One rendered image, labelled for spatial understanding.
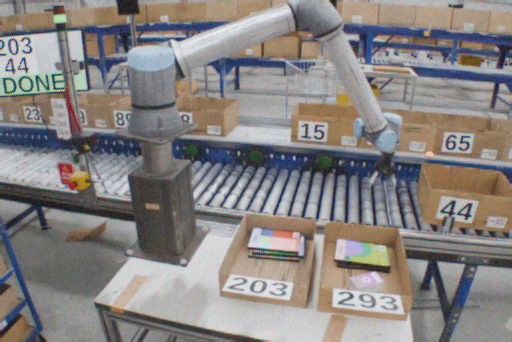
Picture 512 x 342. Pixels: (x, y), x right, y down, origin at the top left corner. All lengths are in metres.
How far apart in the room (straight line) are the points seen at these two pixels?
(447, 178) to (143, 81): 1.47
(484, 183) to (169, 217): 1.49
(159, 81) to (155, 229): 0.54
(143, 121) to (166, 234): 0.43
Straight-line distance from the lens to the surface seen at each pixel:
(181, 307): 1.25
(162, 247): 1.45
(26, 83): 2.09
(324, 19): 1.35
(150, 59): 1.21
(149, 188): 1.33
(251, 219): 1.51
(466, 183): 2.03
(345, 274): 1.36
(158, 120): 1.24
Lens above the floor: 1.62
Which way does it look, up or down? 24 degrees down
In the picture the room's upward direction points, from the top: straight up
